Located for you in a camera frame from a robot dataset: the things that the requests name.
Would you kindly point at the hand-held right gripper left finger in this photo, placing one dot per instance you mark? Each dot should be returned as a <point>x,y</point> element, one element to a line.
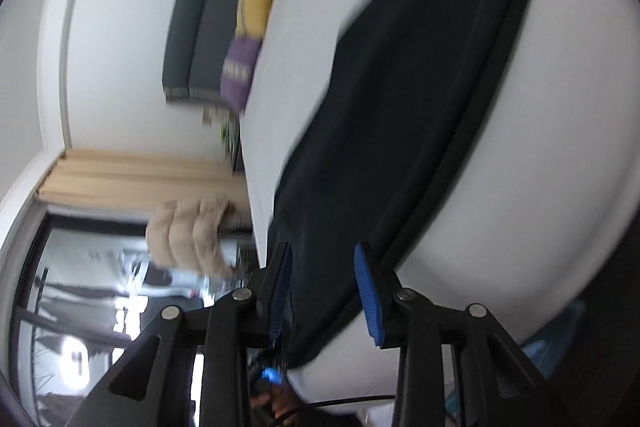
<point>280,292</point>

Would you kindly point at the yellow pillow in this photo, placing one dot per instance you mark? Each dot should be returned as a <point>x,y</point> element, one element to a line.
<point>255,2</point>

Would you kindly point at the black framed glass door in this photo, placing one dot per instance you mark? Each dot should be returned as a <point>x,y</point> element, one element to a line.
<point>27,257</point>

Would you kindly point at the bed with white sheet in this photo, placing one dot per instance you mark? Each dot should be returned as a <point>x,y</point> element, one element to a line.
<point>300,57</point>

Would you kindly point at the black pants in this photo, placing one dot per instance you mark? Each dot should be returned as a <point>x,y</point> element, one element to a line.
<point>400,107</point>

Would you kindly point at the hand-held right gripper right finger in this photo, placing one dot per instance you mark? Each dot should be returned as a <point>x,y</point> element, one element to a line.
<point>367,297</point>

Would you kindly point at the purple pillow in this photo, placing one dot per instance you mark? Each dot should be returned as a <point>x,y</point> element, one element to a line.
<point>240,67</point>

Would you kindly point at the beige puffer jacket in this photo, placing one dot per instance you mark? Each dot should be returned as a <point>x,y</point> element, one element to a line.
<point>190,232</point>

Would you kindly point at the grey padded headboard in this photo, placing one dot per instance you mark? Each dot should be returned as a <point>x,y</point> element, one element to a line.
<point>200,32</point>

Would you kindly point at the beige curtain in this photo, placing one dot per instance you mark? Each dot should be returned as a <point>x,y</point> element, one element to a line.
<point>125,177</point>

